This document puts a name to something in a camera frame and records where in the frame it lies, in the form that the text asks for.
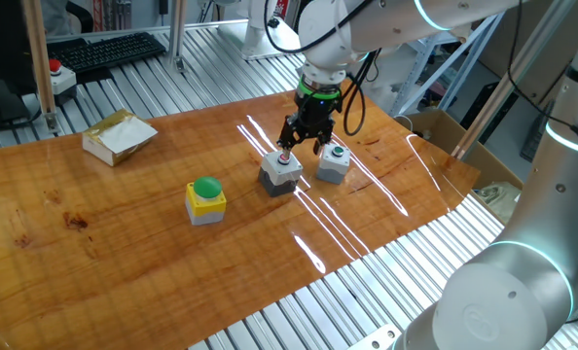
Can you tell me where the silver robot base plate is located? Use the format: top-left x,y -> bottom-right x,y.
346,324 -> 403,350

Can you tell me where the small cardboard box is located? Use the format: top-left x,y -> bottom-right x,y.
81,108 -> 159,167

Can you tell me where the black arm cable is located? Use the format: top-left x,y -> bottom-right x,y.
506,0 -> 578,142
263,0 -> 382,137

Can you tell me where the wood-grain table mat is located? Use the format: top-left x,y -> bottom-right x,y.
0,87 -> 481,350

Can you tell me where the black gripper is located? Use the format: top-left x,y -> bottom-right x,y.
275,94 -> 342,160

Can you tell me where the crumpled plastic bag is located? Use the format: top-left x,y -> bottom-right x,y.
473,182 -> 524,225

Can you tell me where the pale blue metal rack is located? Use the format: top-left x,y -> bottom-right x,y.
388,14 -> 507,118

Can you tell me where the black monitor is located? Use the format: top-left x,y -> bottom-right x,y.
0,0 -> 38,131

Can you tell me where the red emergency stop box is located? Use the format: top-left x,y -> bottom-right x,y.
48,57 -> 79,106

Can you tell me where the aluminium profile post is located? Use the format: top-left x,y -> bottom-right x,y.
167,0 -> 189,72

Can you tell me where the light grey green-button box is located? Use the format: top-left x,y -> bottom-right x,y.
315,143 -> 352,186

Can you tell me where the yellow green mushroom-button box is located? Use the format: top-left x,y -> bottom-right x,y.
185,176 -> 228,227

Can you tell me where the white machine pedestal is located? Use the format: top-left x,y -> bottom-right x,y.
217,0 -> 305,62

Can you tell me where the brown cardboard box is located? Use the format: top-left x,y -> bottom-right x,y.
405,109 -> 528,228

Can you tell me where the wooden post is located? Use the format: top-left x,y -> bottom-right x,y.
452,0 -> 562,160
21,0 -> 59,132

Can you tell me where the black computer keyboard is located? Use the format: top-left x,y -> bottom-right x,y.
48,31 -> 167,74

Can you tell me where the grey red-button box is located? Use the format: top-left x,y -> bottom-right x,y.
257,150 -> 304,198

